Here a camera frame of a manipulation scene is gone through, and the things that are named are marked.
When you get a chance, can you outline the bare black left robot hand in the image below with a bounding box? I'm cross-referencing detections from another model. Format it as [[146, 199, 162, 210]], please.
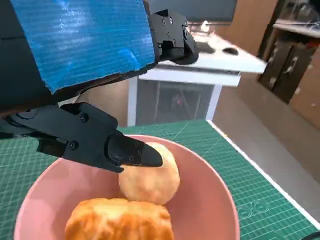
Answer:
[[0, 0, 200, 173]]

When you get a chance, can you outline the round toy bread bun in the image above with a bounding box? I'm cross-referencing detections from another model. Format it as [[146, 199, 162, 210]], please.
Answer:
[[118, 142, 181, 206]]

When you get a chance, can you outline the long grilled toy bread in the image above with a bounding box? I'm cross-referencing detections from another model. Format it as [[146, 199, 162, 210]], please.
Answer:
[[64, 197, 175, 240]]

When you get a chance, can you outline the pink bowl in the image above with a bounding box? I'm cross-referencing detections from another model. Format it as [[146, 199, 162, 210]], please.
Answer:
[[13, 134, 241, 240]]

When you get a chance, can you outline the large white mesh cabinet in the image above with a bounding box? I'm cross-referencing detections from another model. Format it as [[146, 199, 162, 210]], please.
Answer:
[[127, 71, 241, 127]]

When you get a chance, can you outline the dark keyboard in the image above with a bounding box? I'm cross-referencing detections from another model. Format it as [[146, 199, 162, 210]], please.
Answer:
[[194, 41, 216, 54]]

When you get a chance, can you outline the flat screen monitor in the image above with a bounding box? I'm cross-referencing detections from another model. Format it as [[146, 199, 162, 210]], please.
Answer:
[[147, 0, 237, 23]]

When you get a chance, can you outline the white desk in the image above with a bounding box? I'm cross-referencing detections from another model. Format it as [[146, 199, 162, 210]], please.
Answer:
[[154, 32, 268, 75]]

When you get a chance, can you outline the brown wooden cabinet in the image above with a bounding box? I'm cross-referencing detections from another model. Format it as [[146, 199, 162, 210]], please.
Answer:
[[256, 0, 320, 126]]

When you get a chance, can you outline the green cutting mat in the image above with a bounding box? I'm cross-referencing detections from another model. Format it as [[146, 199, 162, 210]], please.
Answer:
[[0, 119, 320, 240]]

